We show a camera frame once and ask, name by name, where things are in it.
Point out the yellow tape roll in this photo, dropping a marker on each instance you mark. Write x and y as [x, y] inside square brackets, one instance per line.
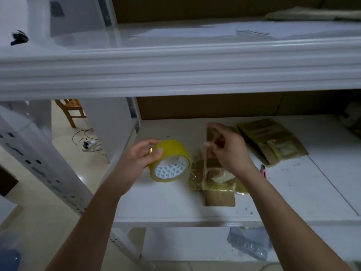
[172, 149]

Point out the small taped carton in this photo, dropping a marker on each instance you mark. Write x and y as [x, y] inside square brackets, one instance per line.
[271, 138]

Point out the dark brown cabinet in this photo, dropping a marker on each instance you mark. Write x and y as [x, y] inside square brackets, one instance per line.
[7, 180]

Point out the clear taped brown cardboard box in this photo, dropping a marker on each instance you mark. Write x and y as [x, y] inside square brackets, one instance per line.
[217, 186]

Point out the pink utility knife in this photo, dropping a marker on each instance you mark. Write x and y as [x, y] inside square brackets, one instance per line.
[263, 171]

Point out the person's right forearm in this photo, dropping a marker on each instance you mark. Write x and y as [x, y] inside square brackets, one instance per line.
[293, 225]

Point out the white metal shelf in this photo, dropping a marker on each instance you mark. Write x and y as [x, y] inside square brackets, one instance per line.
[169, 70]

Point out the package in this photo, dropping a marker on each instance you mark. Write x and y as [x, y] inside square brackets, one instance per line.
[316, 14]

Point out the person's left hand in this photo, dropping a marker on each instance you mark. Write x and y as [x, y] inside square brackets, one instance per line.
[129, 166]

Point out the person's left forearm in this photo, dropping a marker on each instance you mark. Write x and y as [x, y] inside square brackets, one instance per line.
[82, 237]

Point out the person's right hand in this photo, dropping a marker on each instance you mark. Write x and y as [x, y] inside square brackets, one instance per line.
[234, 152]

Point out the small black object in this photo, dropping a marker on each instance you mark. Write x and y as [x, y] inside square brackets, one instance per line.
[20, 37]

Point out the blue round object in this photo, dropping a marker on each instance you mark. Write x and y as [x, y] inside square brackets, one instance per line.
[9, 260]

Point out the white paper sheet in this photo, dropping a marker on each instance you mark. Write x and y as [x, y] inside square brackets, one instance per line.
[180, 32]

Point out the wooden chair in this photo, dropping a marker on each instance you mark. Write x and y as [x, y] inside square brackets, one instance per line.
[70, 110]

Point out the boxes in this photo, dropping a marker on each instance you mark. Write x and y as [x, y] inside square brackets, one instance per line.
[351, 118]

